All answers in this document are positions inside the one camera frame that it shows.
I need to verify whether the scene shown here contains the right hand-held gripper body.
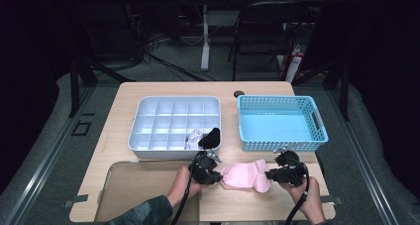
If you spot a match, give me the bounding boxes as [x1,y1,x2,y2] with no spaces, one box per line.
[271,147,310,187]

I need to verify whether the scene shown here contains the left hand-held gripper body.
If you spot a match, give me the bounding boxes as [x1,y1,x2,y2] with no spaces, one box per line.
[187,150,223,185]

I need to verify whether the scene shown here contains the pink sock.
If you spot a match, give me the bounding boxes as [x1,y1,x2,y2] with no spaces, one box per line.
[220,159,272,193]

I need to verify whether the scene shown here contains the white sock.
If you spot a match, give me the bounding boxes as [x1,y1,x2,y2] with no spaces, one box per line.
[185,128,203,151]

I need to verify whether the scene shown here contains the black sock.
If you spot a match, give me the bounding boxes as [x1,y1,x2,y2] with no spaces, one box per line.
[197,127,222,150]

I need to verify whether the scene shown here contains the blue perforated plastic basket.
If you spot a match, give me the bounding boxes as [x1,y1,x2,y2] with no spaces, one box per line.
[237,94,330,153]

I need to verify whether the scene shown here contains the white compartment storage box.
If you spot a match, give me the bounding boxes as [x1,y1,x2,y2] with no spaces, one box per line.
[128,95,223,162]

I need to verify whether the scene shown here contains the clear plastic lid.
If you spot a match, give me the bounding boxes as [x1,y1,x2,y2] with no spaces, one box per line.
[94,161,201,223]

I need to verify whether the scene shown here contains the person's left hand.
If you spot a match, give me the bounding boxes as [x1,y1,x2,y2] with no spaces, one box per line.
[166,166,207,209]

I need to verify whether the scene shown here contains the person's right hand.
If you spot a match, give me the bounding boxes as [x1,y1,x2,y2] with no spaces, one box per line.
[280,176,326,225]

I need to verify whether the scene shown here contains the black metal stand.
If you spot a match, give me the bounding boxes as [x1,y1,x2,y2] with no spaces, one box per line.
[291,57,351,122]
[67,53,137,119]

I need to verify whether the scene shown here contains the red and white box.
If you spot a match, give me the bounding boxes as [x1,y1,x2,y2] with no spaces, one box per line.
[278,43,305,84]

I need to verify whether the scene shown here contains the white desk leg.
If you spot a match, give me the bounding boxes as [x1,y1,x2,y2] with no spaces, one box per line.
[200,4,212,71]

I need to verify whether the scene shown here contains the black folding chair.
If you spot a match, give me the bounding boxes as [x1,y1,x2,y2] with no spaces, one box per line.
[227,0,311,82]

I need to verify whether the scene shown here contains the right hand-held gripper cable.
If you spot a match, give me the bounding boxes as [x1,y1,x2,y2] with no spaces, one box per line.
[285,167,311,225]

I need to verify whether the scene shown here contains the hand-held gripper cable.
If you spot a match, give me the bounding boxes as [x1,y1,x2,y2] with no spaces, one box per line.
[171,155,199,225]
[285,167,311,225]

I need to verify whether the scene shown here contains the left hand-held gripper cable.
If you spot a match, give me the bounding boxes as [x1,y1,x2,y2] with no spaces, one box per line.
[171,155,199,225]

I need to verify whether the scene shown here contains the grey metal table bracket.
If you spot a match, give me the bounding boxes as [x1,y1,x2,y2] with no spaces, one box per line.
[62,193,89,209]
[321,194,345,206]

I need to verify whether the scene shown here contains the aluminium floor rail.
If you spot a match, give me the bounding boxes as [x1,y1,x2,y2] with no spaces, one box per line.
[3,85,95,225]
[325,89,400,225]

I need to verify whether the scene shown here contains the bundle of floor cables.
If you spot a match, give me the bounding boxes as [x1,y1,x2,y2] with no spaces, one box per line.
[143,33,219,82]

